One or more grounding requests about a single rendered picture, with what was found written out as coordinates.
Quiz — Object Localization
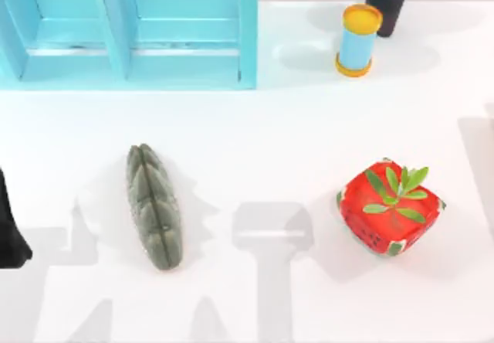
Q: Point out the grey-green bread loaf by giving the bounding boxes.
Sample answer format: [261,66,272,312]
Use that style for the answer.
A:
[126,143,184,271]

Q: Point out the light blue rack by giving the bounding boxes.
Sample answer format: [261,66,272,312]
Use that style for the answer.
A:
[0,0,259,91]

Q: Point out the red watermelon plant pot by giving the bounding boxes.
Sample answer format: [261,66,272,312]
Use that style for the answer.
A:
[336,157,447,258]

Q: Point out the green leafy plant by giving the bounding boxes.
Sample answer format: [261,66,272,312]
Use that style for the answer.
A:
[363,165,430,224]

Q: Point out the blue and yellow can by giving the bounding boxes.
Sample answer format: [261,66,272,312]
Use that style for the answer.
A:
[334,4,383,78]

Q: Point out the black plant pot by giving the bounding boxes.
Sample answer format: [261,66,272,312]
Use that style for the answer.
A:
[365,0,408,39]

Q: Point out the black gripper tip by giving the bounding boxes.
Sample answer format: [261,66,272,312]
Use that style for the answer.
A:
[0,168,33,270]

